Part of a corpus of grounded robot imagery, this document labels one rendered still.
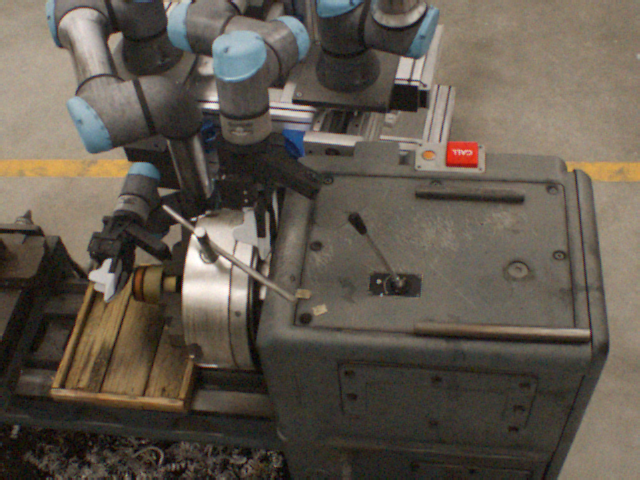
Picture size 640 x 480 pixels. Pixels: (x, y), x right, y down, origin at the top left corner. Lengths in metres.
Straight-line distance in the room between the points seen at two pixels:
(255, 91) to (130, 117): 0.45
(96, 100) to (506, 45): 2.63
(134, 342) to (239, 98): 0.84
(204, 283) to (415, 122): 1.84
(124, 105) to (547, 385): 0.92
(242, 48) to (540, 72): 2.74
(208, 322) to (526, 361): 0.57
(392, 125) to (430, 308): 1.84
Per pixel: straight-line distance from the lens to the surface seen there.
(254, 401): 1.74
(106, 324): 1.90
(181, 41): 1.31
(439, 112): 3.20
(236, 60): 1.14
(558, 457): 1.72
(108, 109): 1.57
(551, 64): 3.83
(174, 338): 1.57
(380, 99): 1.85
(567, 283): 1.42
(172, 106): 1.57
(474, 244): 1.45
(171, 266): 1.63
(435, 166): 1.57
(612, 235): 3.17
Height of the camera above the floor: 2.39
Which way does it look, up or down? 51 degrees down
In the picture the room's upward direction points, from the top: 8 degrees counter-clockwise
